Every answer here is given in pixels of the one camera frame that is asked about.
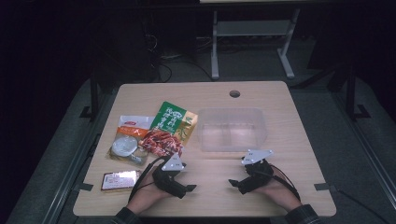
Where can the person's right hand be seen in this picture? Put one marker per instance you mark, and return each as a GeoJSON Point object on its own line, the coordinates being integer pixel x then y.
{"type": "Point", "coordinates": [278, 193]}

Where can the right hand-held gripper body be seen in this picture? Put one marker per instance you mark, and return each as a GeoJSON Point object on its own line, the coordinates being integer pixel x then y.
{"type": "Point", "coordinates": [257, 177]}

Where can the grey tape strip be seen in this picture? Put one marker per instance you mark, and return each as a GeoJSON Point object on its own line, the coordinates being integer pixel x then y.
{"type": "Point", "coordinates": [83, 187]}
{"type": "Point", "coordinates": [323, 186]}

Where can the black metal stand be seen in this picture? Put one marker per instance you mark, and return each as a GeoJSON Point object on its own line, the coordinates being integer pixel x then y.
{"type": "Point", "coordinates": [350, 93]}
{"type": "Point", "coordinates": [94, 96]}

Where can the clear plastic container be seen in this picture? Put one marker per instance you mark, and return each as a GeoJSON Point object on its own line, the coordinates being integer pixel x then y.
{"type": "Point", "coordinates": [230, 130]}

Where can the white metal stand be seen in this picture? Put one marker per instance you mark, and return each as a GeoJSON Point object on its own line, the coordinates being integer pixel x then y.
{"type": "Point", "coordinates": [214, 46]}

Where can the small box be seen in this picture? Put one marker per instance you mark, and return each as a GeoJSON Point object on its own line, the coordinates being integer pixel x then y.
{"type": "Point", "coordinates": [120, 180]}

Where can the white and orange food packet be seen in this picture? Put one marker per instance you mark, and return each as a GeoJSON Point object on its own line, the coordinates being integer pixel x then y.
{"type": "Point", "coordinates": [130, 133]}

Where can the green seasoning packet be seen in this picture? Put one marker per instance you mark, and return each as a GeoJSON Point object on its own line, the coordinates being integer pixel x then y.
{"type": "Point", "coordinates": [168, 121]}

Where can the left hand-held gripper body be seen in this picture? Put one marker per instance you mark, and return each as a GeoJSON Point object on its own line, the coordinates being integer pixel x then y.
{"type": "Point", "coordinates": [169, 183]}

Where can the person's left hand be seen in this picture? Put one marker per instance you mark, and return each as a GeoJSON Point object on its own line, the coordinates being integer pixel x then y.
{"type": "Point", "coordinates": [149, 194]}

